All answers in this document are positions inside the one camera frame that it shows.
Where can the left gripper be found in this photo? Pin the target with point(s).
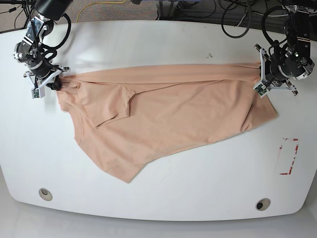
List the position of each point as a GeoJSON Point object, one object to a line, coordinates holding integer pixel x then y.
{"type": "Point", "coordinates": [271, 76]}

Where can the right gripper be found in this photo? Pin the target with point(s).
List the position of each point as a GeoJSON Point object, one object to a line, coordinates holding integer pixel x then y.
{"type": "Point", "coordinates": [47, 74]}

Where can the peach orange t-shirt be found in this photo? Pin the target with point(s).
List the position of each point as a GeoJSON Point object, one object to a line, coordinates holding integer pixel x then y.
{"type": "Point", "coordinates": [125, 118]}

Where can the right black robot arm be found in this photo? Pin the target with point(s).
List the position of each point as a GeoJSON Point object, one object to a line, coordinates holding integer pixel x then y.
{"type": "Point", "coordinates": [36, 55]}

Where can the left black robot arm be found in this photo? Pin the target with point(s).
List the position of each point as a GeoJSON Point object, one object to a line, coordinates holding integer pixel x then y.
{"type": "Point", "coordinates": [290, 58]}

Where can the red tape rectangle marking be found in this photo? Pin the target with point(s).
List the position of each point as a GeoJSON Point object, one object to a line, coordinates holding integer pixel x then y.
{"type": "Point", "coordinates": [287, 155]}

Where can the black tripod stand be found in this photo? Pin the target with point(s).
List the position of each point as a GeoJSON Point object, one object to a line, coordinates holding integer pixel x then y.
{"type": "Point", "coordinates": [15, 14]}

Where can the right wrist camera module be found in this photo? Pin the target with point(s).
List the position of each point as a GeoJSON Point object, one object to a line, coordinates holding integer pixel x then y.
{"type": "Point", "coordinates": [38, 92]}

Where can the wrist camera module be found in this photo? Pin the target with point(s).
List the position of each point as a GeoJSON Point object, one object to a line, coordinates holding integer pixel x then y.
{"type": "Point", "coordinates": [261, 89]}
{"type": "Point", "coordinates": [38, 92]}

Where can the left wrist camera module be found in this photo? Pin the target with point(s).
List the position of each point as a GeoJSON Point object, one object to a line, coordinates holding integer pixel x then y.
{"type": "Point", "coordinates": [261, 89]}

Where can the left table cable grommet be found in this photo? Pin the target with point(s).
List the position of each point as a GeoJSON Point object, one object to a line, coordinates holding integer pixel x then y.
{"type": "Point", "coordinates": [45, 194]}

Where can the table cable grommet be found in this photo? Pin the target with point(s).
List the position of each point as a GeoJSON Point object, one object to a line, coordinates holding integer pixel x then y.
{"type": "Point", "coordinates": [263, 204]}
{"type": "Point", "coordinates": [45, 194]}

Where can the right table cable grommet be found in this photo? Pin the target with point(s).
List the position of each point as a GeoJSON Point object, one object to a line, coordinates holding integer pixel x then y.
{"type": "Point", "coordinates": [263, 204]}

